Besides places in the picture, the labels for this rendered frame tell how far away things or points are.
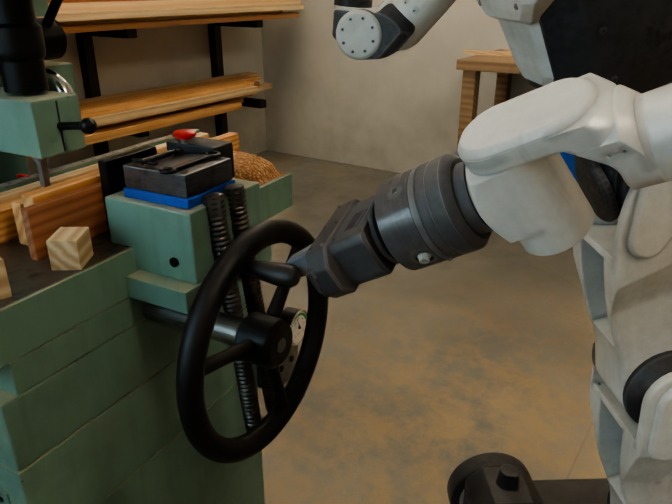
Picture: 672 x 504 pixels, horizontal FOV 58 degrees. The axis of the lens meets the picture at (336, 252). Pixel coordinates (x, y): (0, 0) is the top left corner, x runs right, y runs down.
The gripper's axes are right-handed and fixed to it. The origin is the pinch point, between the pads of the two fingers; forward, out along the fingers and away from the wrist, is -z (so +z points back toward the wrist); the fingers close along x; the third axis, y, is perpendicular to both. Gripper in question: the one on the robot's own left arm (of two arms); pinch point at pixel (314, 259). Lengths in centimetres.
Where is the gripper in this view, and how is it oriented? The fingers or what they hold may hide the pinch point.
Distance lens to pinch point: 63.2
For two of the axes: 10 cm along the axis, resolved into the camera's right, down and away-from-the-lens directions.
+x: 3.5, -5.6, 7.5
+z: 7.6, -2.9, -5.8
